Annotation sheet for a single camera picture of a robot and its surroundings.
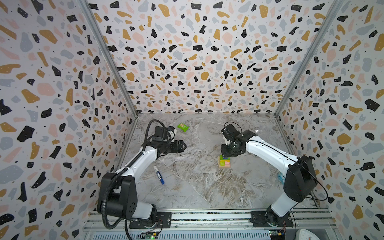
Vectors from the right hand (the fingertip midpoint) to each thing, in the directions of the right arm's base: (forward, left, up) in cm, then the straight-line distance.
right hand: (222, 151), depth 85 cm
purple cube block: (-2, -2, -6) cm, 6 cm away
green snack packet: (+27, +25, -13) cm, 39 cm away
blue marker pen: (-10, +37, -11) cm, 39 cm away
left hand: (+3, +24, +2) cm, 24 cm away
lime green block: (-3, -1, -11) cm, 11 cm away
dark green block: (-1, 0, -7) cm, 7 cm away
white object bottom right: (-38, -36, -10) cm, 53 cm away
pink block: (-2, -4, -11) cm, 12 cm away
